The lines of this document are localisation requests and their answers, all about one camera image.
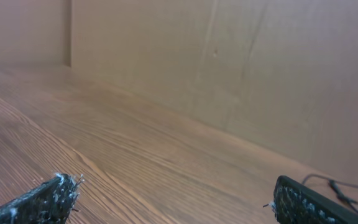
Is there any cardboard box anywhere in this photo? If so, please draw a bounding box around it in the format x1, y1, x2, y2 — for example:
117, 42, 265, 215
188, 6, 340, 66
0, 0, 358, 190

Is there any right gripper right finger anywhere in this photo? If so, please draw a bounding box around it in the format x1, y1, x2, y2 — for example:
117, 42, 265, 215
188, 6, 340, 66
268, 175, 358, 224

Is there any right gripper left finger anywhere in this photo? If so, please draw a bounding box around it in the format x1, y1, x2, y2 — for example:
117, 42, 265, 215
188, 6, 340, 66
0, 173, 85, 224

